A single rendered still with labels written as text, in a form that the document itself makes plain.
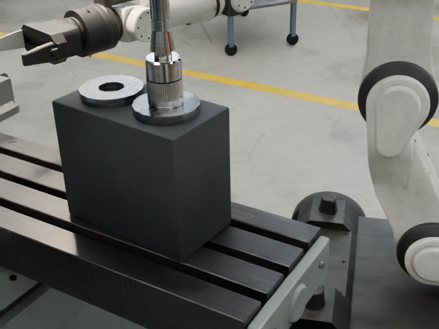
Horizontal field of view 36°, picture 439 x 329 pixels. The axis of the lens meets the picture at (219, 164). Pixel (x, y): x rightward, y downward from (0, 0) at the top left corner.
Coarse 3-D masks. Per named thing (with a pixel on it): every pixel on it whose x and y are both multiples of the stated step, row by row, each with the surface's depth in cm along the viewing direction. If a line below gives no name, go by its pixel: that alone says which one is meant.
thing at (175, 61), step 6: (150, 54) 86; (174, 54) 86; (144, 60) 85; (150, 60) 84; (156, 60) 84; (162, 60) 84; (168, 60) 84; (174, 60) 84; (180, 60) 85; (150, 66) 84; (156, 66) 84; (162, 66) 83; (168, 66) 84; (174, 66) 84
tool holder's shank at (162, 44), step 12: (156, 0) 81; (168, 0) 81; (156, 12) 81; (168, 12) 82; (156, 24) 82; (168, 24) 82; (156, 36) 83; (168, 36) 83; (156, 48) 83; (168, 48) 83
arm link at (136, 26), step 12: (96, 0) 126; (108, 0) 125; (120, 0) 127; (132, 0) 129; (108, 12) 124; (120, 12) 127; (132, 12) 126; (144, 12) 126; (108, 24) 124; (120, 24) 127; (132, 24) 126; (144, 24) 127; (108, 36) 124; (120, 36) 128; (132, 36) 128; (144, 36) 128; (108, 48) 127
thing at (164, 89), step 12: (156, 72) 84; (168, 72) 84; (180, 72) 85; (156, 84) 85; (168, 84) 85; (180, 84) 86; (156, 96) 86; (168, 96) 85; (180, 96) 87; (156, 108) 86; (168, 108) 86
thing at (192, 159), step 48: (96, 96) 91; (144, 96) 90; (192, 96) 90; (96, 144) 91; (144, 144) 85; (192, 144) 85; (96, 192) 95; (144, 192) 89; (192, 192) 88; (144, 240) 93; (192, 240) 91
